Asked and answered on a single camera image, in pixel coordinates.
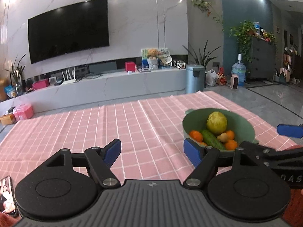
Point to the leafy pothos plant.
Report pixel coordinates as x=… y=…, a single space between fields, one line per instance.
x=243 y=35

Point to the small pink heater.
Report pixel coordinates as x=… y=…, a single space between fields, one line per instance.
x=235 y=81

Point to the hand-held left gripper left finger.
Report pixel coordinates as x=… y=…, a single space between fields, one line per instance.
x=113 y=150

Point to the flat pink box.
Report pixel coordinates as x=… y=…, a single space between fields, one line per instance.
x=40 y=85

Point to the large orange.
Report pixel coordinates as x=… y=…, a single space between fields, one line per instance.
x=196 y=136

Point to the white plastic bag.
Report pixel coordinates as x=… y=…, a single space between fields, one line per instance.
x=210 y=78

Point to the pink storage box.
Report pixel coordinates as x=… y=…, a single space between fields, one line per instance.
x=23 y=112

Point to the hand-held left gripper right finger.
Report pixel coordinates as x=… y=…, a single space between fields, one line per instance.
x=193 y=152

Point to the grey marble television cabinet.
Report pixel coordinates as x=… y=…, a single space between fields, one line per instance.
x=118 y=87

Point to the potted green plant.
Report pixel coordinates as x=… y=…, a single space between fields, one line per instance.
x=17 y=75

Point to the green colander bowl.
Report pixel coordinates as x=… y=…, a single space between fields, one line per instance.
x=239 y=125

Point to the black-and-white patterned ornaments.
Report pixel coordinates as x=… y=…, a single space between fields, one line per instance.
x=178 y=64

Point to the long-leaf floor plant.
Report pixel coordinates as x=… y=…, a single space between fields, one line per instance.
x=202 y=56

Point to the white router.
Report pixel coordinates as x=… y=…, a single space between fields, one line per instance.
x=68 y=81

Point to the small white device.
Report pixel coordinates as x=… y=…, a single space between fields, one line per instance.
x=52 y=80

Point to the black wall television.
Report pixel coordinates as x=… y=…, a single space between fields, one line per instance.
x=68 y=30

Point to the dark shelf rack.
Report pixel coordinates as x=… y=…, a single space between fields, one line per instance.
x=294 y=61

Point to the blue-grey pedal trash can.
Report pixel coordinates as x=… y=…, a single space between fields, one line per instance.
x=194 y=80

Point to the person's left forearm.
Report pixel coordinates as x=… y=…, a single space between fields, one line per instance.
x=8 y=221

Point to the hanging vine plant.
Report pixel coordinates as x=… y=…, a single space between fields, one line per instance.
x=206 y=8

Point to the small orange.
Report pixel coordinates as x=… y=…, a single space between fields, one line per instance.
x=204 y=144

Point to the blue snack bag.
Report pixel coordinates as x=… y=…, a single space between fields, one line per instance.
x=10 y=91

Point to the green cucumber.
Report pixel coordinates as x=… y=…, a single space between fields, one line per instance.
x=211 y=139

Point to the smartphone with photo screen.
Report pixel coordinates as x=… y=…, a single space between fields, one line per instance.
x=7 y=194

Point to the pink checkered tablecloth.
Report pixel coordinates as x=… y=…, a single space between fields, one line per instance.
x=94 y=127

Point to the red festive ornament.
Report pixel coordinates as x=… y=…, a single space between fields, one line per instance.
x=221 y=78

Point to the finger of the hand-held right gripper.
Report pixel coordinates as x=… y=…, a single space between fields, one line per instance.
x=277 y=159
x=290 y=130

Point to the teddy bear bouquet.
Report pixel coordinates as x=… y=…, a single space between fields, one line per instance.
x=152 y=60

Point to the blue water jug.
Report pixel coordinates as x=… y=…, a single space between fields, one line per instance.
x=238 y=72

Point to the dark drawer cabinet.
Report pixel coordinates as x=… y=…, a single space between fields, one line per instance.
x=262 y=59

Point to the cardboard box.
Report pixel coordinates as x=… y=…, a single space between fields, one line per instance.
x=7 y=119

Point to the red box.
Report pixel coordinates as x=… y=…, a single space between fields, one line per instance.
x=130 y=66

